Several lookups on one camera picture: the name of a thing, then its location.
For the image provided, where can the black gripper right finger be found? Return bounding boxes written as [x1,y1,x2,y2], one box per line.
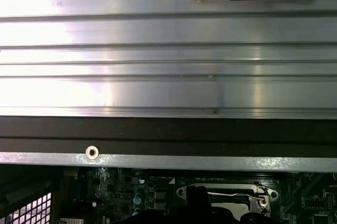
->
[196,186,265,224]

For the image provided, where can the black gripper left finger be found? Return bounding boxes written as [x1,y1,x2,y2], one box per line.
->
[120,186,197,224]

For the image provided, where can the silver square CPU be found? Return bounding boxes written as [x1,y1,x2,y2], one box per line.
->
[210,202,254,212]

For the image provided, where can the metal socket cover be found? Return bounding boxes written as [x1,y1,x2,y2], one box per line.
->
[207,191,264,224]

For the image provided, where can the CPU socket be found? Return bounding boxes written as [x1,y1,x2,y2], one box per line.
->
[175,181,280,224]

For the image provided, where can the black open PC case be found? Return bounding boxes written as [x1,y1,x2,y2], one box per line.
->
[0,115,337,224]

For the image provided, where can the green motherboard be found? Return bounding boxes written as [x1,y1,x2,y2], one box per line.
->
[60,168,337,224]

